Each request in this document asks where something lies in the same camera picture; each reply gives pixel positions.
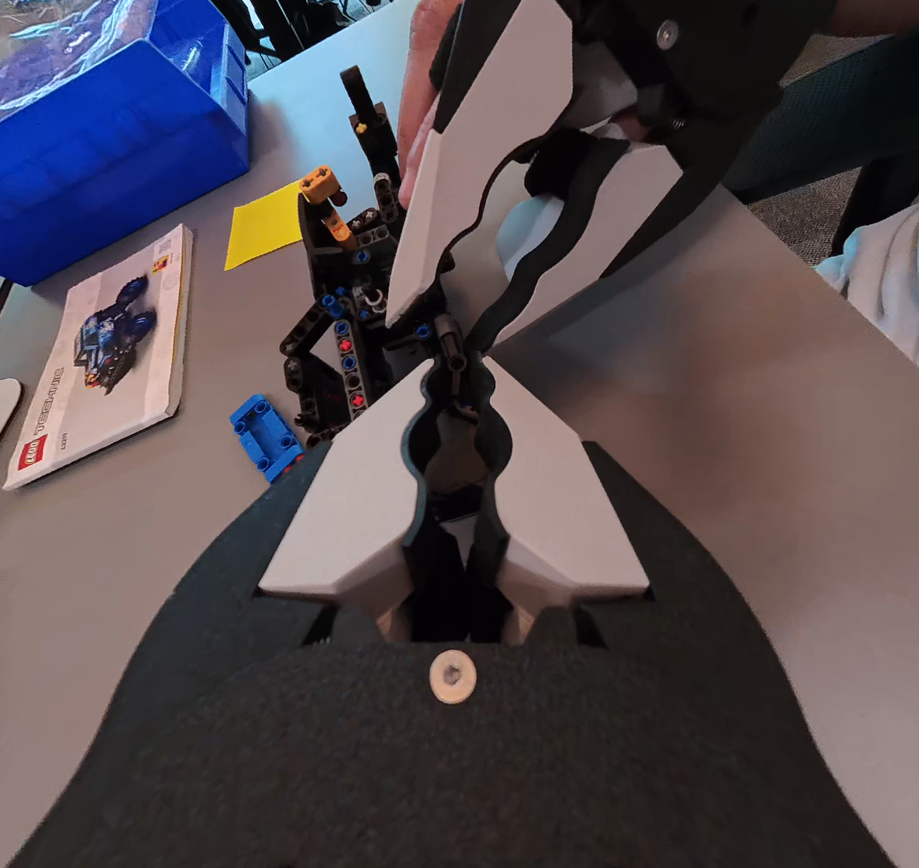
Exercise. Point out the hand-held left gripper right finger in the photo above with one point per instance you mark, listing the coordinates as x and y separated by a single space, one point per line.
567 516

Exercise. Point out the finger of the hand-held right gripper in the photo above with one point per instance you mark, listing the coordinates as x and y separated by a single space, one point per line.
610 222
459 193

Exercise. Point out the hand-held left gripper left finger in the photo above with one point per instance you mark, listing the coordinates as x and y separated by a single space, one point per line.
344 509

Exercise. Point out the black lego vehicle model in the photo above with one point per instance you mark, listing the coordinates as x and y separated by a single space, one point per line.
344 322

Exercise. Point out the blue lego panel piece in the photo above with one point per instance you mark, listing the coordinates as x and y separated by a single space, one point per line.
264 438

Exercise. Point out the lego instruction booklet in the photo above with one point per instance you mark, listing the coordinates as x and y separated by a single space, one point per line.
108 351

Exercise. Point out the person's right hand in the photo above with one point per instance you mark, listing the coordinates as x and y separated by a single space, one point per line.
423 56

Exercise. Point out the dark teal chair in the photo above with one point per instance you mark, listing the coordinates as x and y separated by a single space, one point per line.
818 135

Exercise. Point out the yellow sticky note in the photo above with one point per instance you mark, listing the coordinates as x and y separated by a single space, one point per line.
262 225

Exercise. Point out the person's white clothing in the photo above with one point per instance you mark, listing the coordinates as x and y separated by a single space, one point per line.
879 286

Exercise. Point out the blue plastic bin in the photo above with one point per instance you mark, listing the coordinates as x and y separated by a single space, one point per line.
122 164

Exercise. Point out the white rounded object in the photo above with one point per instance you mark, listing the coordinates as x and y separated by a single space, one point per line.
7 405

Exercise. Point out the clear plastic bag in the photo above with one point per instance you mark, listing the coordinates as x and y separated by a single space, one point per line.
79 28

